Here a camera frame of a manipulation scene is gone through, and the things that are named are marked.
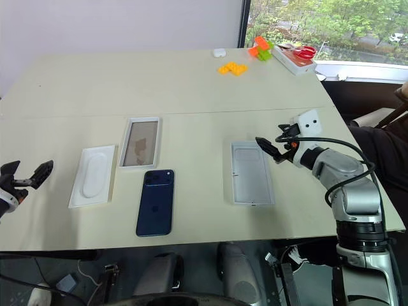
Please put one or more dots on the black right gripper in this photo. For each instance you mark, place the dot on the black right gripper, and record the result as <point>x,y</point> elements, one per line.
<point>288,154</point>

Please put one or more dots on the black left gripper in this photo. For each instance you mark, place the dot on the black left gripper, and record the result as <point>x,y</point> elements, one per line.
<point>14,186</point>

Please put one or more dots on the dark blue smartphone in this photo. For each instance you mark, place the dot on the dark blue smartphone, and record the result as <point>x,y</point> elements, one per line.
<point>156,204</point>

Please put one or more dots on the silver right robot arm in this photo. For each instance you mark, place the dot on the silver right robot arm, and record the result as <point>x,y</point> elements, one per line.
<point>350,178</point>

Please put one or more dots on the orange and white flat box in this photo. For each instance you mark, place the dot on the orange and white flat box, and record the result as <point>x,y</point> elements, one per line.
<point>294,65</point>

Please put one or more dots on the white tray with oval recess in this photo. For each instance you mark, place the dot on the white tray with oval recess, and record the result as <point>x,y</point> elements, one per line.
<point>92,177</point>

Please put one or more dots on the yellow toy bricks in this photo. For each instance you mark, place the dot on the yellow toy bricks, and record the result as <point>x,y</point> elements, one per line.
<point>232,69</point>

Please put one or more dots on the green toy bricks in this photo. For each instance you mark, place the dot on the green toy bricks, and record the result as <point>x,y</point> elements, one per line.
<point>265,54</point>

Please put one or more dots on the orange toy bricks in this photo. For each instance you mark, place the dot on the orange toy bricks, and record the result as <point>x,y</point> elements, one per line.
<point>259,43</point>

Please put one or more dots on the white earbuds case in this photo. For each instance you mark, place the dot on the white earbuds case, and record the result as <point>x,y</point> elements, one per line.
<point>218,53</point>

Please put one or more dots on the person in dark clothing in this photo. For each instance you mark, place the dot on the person in dark clothing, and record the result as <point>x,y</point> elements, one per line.
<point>382,153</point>

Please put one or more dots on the white window sill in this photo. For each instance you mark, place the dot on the white window sill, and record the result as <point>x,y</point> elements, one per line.
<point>363,71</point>

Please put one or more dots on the grey power adapter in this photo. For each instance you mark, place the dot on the grey power adapter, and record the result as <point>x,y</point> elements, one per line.
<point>67,283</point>

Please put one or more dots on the white rounded floor object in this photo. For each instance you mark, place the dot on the white rounded floor object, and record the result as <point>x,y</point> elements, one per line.
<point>41,295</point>

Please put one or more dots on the grey rounded housing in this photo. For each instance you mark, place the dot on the grey rounded housing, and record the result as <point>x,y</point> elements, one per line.
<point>237,274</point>
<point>157,274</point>

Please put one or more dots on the black metal strut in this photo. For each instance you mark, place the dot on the black metal strut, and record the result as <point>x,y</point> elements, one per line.
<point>288,280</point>

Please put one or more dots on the white parked car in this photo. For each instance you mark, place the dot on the white parked car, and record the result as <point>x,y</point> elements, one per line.
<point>397,38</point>

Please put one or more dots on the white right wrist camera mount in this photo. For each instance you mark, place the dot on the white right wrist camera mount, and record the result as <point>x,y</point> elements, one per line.
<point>309,122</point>

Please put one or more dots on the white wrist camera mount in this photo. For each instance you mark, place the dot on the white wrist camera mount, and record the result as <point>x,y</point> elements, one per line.
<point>7,202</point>
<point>309,122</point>

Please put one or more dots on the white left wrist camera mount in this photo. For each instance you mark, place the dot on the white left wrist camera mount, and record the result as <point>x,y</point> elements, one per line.
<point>7,202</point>

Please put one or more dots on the black window frame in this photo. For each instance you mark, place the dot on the black window frame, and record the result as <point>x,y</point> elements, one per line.
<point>243,22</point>

